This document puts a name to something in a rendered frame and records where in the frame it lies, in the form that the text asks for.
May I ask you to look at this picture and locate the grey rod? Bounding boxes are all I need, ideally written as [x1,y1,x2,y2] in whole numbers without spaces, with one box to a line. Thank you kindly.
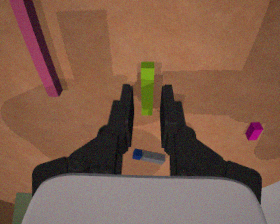
[141,150,165,164]

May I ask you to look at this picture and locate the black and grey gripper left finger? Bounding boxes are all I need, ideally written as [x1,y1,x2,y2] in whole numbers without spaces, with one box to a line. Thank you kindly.
[32,84,134,197]

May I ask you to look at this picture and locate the pink rod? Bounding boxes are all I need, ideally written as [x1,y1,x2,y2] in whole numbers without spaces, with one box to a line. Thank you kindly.
[9,0,63,97]

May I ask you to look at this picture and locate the small blue block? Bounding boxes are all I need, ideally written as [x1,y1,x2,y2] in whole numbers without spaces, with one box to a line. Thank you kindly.
[133,149,142,160]

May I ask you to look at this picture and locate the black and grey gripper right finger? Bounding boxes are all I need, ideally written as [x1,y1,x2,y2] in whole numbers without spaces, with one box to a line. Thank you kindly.
[160,85,262,205]

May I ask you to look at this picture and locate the lime green rod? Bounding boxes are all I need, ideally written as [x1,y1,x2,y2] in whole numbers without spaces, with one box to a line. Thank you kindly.
[141,62,154,115]

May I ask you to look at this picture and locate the magenta rectangular block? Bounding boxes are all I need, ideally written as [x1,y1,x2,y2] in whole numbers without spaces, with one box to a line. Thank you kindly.
[245,122,263,140]

